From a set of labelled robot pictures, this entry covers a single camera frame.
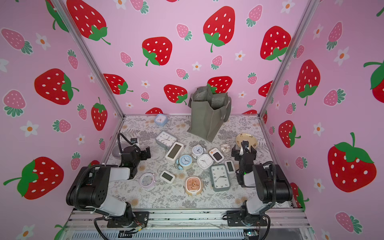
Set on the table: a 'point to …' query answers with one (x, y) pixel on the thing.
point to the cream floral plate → (251, 138)
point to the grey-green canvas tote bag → (209, 110)
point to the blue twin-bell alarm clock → (184, 162)
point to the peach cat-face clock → (193, 185)
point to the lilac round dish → (116, 150)
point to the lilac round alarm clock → (147, 180)
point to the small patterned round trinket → (225, 148)
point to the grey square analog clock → (165, 140)
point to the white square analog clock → (204, 161)
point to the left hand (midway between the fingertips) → (142, 147)
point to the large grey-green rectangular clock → (219, 178)
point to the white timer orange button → (216, 155)
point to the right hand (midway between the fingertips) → (242, 145)
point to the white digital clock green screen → (174, 152)
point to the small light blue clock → (161, 119)
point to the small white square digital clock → (167, 177)
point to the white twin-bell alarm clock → (197, 150)
